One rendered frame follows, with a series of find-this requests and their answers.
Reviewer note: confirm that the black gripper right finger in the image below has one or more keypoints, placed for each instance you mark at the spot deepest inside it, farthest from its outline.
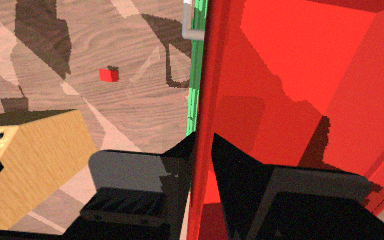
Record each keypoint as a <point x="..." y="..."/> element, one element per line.
<point x="248" y="187"/>

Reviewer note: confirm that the green plastic tray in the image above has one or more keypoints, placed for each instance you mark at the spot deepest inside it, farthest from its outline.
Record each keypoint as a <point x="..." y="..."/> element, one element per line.
<point x="197" y="23"/>

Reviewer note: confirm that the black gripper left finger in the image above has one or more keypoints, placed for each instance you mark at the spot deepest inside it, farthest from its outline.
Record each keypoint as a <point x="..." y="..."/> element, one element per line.
<point x="170" y="173"/>

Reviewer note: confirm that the small red block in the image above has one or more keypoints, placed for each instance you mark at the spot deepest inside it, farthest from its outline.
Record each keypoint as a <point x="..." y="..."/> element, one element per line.
<point x="108" y="75"/>

